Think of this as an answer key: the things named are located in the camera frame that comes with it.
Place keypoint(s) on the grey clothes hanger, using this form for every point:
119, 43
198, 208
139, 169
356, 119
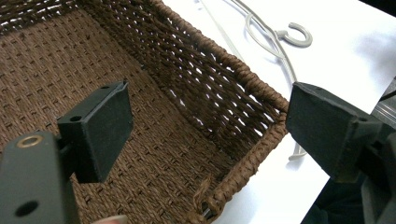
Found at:
274, 40

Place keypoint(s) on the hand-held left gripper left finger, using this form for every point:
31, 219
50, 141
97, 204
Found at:
93, 137

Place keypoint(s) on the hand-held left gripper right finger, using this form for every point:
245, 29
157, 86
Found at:
327, 130

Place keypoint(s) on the brown woven basket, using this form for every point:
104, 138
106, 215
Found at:
162, 124

